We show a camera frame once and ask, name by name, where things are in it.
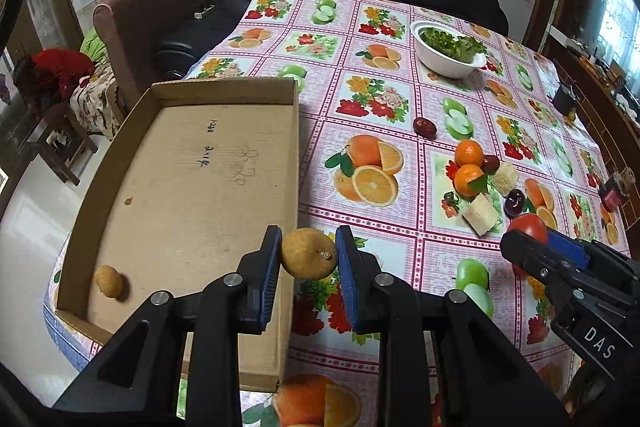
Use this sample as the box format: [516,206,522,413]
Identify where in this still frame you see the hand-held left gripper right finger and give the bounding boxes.
[334,225,571,427]

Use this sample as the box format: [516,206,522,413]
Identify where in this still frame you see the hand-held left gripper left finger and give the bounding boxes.
[52,225,284,427]

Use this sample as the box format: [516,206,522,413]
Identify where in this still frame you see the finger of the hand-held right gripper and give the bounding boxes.
[547,229,640,280]
[501,230,591,308]

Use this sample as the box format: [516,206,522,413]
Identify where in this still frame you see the red tomato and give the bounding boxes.
[506,213,549,278]

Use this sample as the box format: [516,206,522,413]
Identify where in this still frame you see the brown longan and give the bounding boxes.
[280,228,338,280]
[94,265,124,298]

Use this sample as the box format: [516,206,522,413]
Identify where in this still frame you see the dark red plum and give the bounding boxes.
[503,189,527,218]

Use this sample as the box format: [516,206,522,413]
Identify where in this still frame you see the mandarin orange with leaf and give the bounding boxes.
[453,164,488,199]

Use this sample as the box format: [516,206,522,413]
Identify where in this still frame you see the shallow cardboard box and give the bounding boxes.
[53,77,301,393]

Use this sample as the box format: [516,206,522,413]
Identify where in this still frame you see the red and black gadget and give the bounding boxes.
[598,168,636,212]

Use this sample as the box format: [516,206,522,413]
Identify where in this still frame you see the small black pot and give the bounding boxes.
[551,84,579,115]

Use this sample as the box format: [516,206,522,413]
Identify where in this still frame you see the wooden side cabinet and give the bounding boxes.
[537,24,640,228]

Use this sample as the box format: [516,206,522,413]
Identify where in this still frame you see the fruit print tablecloth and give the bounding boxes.
[42,0,631,427]

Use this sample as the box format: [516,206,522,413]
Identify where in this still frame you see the white bowl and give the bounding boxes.
[411,20,488,80]

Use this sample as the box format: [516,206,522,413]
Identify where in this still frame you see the green leafy vegetables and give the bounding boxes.
[421,27,487,60]

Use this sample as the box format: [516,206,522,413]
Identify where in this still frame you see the bright window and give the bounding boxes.
[597,0,640,72]

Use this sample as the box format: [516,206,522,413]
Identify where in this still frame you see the floral cushioned wooden chair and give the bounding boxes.
[30,67,123,185]

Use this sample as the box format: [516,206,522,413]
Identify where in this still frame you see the brown armchair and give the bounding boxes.
[92,0,221,108]

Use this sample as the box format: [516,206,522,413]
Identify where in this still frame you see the green cushion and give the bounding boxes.
[80,27,108,64]

